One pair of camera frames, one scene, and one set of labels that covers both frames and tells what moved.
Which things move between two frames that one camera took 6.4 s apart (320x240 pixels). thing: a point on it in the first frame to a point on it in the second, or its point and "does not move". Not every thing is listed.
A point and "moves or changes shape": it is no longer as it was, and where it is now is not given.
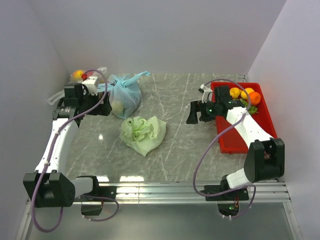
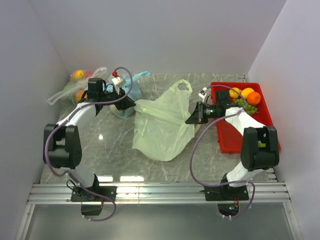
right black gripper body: (209, 111) does not move
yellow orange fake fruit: (248, 90) does not move
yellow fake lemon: (235, 92) does not move
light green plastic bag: (142, 134) moves or changes shape
